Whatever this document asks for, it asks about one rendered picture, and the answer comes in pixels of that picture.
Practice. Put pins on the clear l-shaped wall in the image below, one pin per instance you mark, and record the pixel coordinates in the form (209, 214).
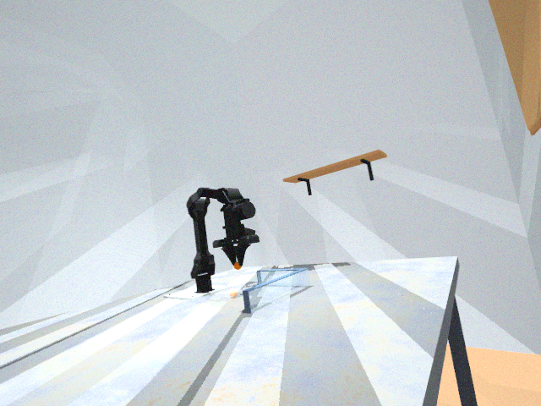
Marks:
(269, 294)

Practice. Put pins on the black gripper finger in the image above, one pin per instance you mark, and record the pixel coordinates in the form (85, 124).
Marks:
(230, 254)
(240, 252)

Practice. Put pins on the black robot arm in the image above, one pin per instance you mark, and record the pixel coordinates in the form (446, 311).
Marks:
(236, 208)

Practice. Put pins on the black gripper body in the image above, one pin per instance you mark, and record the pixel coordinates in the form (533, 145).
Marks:
(234, 232)

